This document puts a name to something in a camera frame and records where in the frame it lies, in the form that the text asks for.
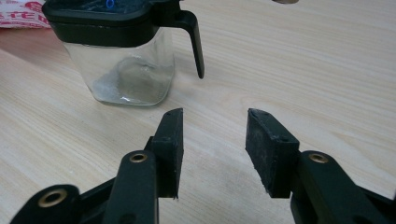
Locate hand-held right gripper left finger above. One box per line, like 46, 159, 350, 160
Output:
144, 107, 185, 200

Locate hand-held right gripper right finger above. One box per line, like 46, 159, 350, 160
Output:
245, 108, 301, 199

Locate red and white seasoning packet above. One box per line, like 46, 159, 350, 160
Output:
0, 0, 52, 30

